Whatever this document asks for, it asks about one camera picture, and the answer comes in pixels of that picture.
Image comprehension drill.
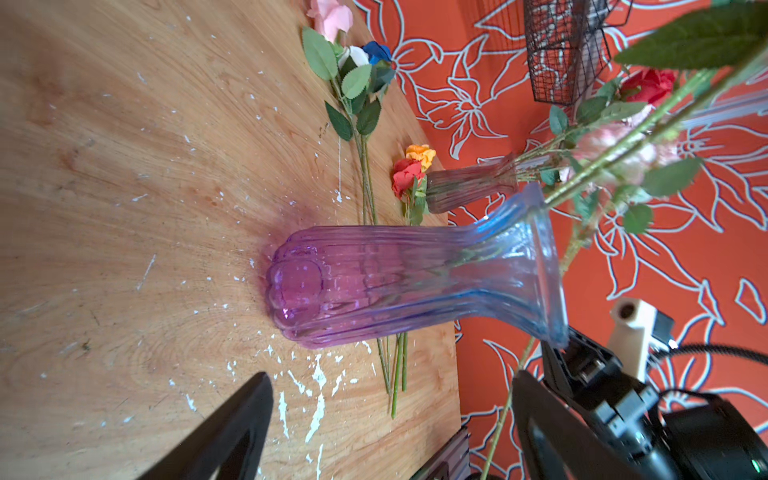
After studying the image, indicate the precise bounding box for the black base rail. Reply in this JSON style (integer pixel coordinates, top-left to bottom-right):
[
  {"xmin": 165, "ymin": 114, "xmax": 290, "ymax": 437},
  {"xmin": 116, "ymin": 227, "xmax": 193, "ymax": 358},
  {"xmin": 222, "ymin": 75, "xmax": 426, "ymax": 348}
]
[{"xmin": 411, "ymin": 427, "xmax": 472, "ymax": 480}]

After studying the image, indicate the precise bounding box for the large red rose stem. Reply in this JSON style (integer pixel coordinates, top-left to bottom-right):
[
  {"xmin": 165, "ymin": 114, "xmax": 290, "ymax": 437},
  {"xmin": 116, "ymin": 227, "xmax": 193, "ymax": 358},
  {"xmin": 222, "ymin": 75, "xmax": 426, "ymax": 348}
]
[{"xmin": 390, "ymin": 158, "xmax": 424, "ymax": 419}]

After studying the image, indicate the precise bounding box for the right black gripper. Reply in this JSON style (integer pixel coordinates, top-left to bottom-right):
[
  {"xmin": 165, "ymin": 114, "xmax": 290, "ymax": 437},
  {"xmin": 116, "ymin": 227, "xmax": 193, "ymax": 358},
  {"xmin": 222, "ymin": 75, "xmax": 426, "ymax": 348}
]
[{"xmin": 541, "ymin": 328, "xmax": 682, "ymax": 479}]

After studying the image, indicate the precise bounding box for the brown glass vase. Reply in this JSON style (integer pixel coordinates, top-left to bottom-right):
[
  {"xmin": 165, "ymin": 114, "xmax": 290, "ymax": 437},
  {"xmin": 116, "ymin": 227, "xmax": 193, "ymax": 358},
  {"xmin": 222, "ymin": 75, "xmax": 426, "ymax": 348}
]
[{"xmin": 426, "ymin": 154, "xmax": 519, "ymax": 214}]

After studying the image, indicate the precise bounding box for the pink mottled flower stem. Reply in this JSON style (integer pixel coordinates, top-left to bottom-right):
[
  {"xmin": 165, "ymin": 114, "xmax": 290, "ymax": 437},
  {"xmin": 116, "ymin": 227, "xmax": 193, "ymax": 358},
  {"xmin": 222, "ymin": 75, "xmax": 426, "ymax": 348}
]
[{"xmin": 479, "ymin": 119, "xmax": 706, "ymax": 480}]

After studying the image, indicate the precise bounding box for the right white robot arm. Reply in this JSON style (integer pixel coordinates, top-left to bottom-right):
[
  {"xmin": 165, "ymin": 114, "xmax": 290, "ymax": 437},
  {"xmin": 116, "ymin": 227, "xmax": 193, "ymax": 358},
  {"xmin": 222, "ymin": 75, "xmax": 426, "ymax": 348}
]
[{"xmin": 541, "ymin": 330, "xmax": 767, "ymax": 479}]

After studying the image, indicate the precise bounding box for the pale blue flower stem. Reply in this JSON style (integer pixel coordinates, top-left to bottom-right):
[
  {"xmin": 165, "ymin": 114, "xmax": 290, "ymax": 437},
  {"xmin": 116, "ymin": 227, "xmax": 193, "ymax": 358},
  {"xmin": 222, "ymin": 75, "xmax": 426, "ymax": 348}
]
[{"xmin": 544, "ymin": 1, "xmax": 767, "ymax": 208}]

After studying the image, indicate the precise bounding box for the purple glass vase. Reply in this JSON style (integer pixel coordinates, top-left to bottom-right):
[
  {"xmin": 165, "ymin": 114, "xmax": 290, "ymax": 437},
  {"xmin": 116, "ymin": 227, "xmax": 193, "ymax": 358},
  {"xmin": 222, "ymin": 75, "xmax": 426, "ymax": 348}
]
[{"xmin": 265, "ymin": 184, "xmax": 569, "ymax": 348}]

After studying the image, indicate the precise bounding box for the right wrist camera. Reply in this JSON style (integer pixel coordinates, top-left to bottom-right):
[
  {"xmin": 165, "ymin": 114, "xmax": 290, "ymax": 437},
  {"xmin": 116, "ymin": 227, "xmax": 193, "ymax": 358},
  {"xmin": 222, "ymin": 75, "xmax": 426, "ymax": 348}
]
[{"xmin": 607, "ymin": 297, "xmax": 677, "ymax": 383}]

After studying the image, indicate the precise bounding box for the orange yellow rose stem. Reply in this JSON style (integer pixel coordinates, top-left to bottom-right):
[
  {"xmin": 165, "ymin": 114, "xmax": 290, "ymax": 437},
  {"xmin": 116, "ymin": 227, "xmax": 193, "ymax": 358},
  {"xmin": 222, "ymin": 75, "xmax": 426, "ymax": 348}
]
[{"xmin": 401, "ymin": 145, "xmax": 436, "ymax": 226}]

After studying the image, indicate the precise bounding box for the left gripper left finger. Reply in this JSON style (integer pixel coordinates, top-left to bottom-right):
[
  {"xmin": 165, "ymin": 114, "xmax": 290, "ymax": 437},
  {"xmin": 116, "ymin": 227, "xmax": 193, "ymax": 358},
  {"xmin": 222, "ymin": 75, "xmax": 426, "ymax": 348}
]
[{"xmin": 141, "ymin": 372, "xmax": 274, "ymax": 479}]

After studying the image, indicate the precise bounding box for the black wire basket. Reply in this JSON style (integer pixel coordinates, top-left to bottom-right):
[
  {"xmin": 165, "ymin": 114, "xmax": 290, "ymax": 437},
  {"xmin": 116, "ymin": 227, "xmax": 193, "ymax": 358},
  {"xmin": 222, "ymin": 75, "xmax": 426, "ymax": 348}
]
[{"xmin": 523, "ymin": 0, "xmax": 634, "ymax": 107}]

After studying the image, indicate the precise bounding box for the small pink rose stem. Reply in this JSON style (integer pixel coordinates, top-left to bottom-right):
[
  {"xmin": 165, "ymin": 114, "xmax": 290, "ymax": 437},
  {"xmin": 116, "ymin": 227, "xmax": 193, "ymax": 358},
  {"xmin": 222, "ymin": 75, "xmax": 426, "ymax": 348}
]
[{"xmin": 307, "ymin": 0, "xmax": 353, "ymax": 43}]

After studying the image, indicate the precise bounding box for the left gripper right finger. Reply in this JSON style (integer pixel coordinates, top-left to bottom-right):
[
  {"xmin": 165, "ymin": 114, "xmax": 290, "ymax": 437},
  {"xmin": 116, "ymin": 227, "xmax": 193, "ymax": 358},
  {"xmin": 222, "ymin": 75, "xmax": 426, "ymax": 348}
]
[{"xmin": 512, "ymin": 371, "xmax": 642, "ymax": 479}]

